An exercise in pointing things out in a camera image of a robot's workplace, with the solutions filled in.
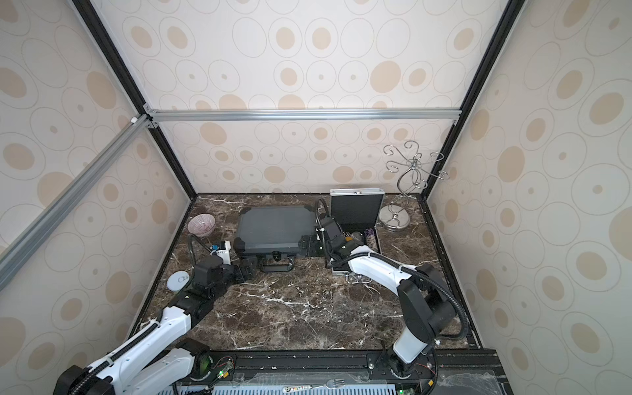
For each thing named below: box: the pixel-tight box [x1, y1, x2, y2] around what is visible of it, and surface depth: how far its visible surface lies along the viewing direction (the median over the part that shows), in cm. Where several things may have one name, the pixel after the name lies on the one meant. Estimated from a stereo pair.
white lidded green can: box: [166, 270, 191, 293], surface depth 87 cm
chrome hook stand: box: [378, 139, 451, 232], surface depth 94 cm
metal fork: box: [282, 378, 346, 393], surface depth 71 cm
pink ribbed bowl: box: [187, 213, 217, 238], surface depth 107 cm
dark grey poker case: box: [232, 205, 316, 273], surface depth 97 cm
